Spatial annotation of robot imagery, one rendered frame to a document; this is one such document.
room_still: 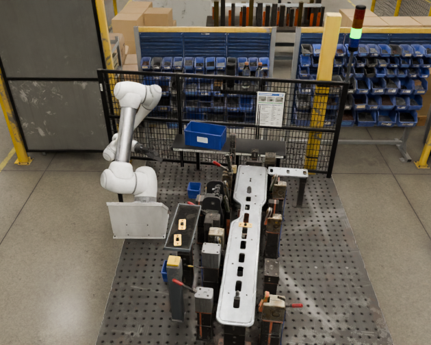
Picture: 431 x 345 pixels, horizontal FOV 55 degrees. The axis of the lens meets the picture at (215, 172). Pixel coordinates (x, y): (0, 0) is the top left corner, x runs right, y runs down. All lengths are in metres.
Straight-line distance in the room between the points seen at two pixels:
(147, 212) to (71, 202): 1.88
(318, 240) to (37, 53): 3.28
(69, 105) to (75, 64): 0.50
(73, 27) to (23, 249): 2.15
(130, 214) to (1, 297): 1.47
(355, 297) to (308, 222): 0.68
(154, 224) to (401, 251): 2.32
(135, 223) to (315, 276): 1.23
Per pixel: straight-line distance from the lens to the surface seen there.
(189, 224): 2.36
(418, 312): 3.75
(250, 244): 2.48
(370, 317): 2.67
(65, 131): 5.04
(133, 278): 2.74
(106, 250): 3.97
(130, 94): 2.88
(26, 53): 4.77
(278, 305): 2.13
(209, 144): 3.24
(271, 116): 3.30
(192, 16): 9.21
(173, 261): 2.17
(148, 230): 2.92
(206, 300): 2.15
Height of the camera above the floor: 2.74
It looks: 35 degrees down
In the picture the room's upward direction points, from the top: straight up
